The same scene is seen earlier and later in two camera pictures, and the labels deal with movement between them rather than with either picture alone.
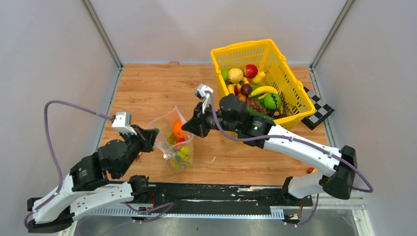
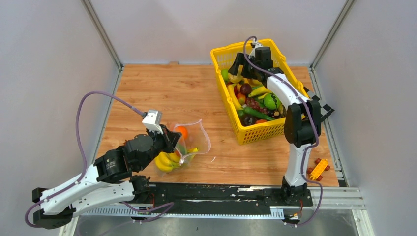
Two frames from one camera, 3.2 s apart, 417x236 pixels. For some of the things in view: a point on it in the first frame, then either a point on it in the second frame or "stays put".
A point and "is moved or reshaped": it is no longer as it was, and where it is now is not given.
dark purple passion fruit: (246, 89) stays put
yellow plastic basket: (265, 55) stays put
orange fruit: (177, 129) is moved or reshaped
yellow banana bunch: (182, 158) → (167, 162)
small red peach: (241, 97) stays put
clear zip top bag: (175, 143) is moved or reshaped
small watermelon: (272, 101) stays put
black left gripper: (146, 136) → (171, 138)
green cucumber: (259, 113) stays put
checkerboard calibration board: (322, 110) stays put
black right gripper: (197, 125) → (241, 60)
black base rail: (206, 197) stays put
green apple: (225, 74) stays put
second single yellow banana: (262, 90) stays put
